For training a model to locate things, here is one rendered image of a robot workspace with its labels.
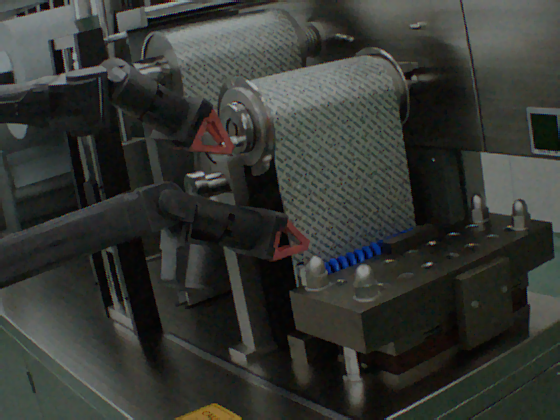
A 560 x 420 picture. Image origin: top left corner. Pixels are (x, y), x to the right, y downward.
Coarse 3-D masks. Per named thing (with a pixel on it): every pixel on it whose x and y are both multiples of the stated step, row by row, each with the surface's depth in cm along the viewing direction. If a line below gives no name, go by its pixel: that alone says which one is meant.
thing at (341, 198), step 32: (288, 160) 129; (320, 160) 132; (352, 160) 135; (384, 160) 139; (288, 192) 129; (320, 192) 133; (352, 192) 136; (384, 192) 139; (320, 224) 133; (352, 224) 136; (384, 224) 140; (320, 256) 134
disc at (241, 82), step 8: (232, 80) 131; (240, 80) 129; (248, 80) 128; (224, 88) 133; (248, 88) 128; (256, 88) 126; (256, 96) 127; (264, 104) 125; (264, 112) 126; (264, 120) 127; (272, 128) 126; (272, 136) 126; (272, 144) 127; (248, 152) 132; (272, 152) 127; (264, 160) 129; (272, 160) 128; (248, 168) 134; (256, 168) 132; (264, 168) 130
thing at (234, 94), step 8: (384, 64) 140; (392, 80) 139; (232, 88) 130; (240, 88) 129; (224, 96) 133; (232, 96) 131; (240, 96) 129; (248, 96) 127; (224, 104) 133; (248, 104) 128; (256, 104) 127; (256, 112) 127; (256, 120) 127; (256, 128) 128; (264, 128) 127; (256, 136) 128; (264, 136) 127; (256, 144) 129; (264, 144) 128; (256, 152) 130; (264, 152) 129; (248, 160) 132; (256, 160) 130
